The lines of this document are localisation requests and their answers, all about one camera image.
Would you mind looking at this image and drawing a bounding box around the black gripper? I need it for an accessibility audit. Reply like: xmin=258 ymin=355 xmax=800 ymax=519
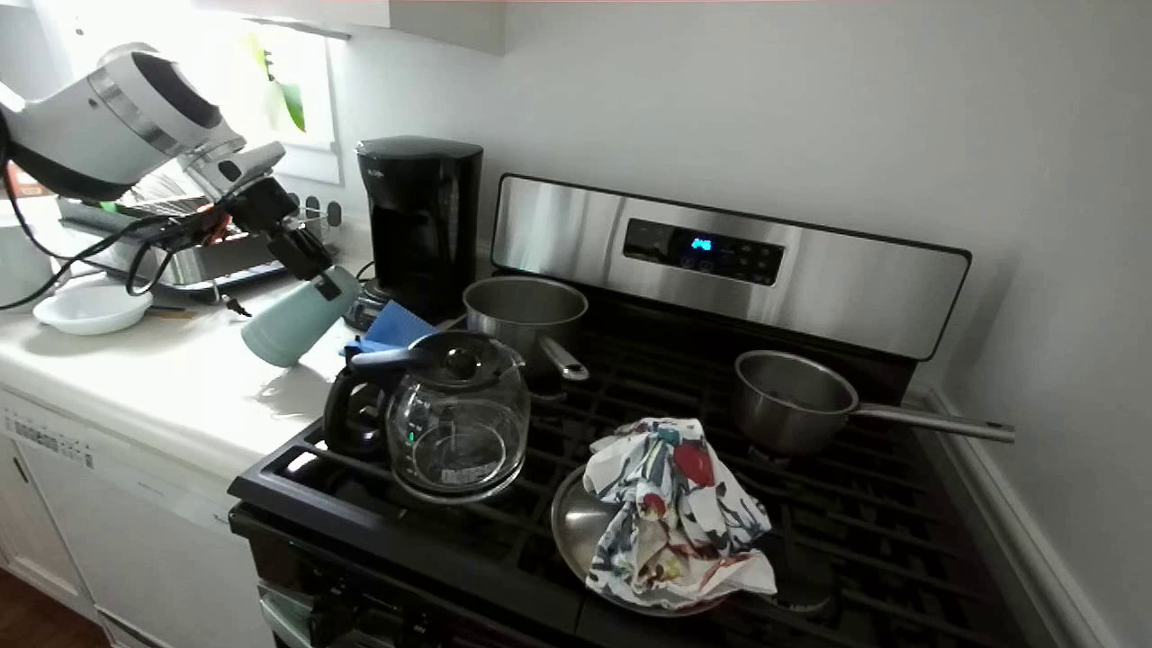
xmin=226 ymin=175 xmax=355 ymax=305

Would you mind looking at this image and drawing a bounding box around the blue woven cloth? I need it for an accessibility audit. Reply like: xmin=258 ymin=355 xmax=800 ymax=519
xmin=342 ymin=297 xmax=435 ymax=365

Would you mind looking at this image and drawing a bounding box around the black coffee maker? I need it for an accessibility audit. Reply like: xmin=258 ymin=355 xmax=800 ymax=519
xmin=355 ymin=134 xmax=486 ymax=332

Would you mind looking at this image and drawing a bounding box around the metal dish rack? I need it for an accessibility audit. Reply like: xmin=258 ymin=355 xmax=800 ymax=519
xmin=52 ymin=189 xmax=344 ymax=297

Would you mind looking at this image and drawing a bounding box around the orchid in white pot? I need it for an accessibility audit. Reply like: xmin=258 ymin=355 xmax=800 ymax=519
xmin=256 ymin=45 xmax=309 ymax=135

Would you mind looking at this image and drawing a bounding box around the glass coffee carafe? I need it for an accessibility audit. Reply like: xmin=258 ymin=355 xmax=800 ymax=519
xmin=319 ymin=326 xmax=534 ymax=507

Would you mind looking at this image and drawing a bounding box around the white bowl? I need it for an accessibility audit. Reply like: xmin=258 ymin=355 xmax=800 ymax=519
xmin=32 ymin=278 xmax=153 ymax=339

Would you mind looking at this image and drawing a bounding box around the white pitcher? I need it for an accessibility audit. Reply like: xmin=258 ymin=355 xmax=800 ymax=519
xmin=0 ymin=227 xmax=56 ymax=309

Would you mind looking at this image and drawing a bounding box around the white base cabinet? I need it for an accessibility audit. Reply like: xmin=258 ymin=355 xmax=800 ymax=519
xmin=0 ymin=382 xmax=279 ymax=648

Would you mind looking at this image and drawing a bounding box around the patterned kitchen towel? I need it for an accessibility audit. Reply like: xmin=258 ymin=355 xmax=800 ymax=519
xmin=578 ymin=412 xmax=782 ymax=613

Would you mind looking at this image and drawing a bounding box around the stainless and black stove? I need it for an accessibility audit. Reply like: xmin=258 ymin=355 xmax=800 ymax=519
xmin=226 ymin=171 xmax=1022 ymax=648

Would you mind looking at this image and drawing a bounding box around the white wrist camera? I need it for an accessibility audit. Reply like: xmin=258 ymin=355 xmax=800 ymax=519
xmin=208 ymin=140 xmax=288 ymax=193

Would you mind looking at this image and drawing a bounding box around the short-handled steel saucepan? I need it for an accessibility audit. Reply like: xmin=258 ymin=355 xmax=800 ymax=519
xmin=459 ymin=273 xmax=595 ymax=388

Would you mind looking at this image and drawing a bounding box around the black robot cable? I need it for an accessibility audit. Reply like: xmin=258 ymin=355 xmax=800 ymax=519
xmin=0 ymin=104 xmax=256 ymax=315

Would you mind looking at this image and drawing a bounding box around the white wall cabinet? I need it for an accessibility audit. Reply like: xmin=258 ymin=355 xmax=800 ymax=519
xmin=248 ymin=0 xmax=507 ymax=57

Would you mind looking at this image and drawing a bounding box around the long-handled steel saucepan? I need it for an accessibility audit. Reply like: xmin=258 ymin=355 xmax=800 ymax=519
xmin=732 ymin=350 xmax=1018 ymax=460

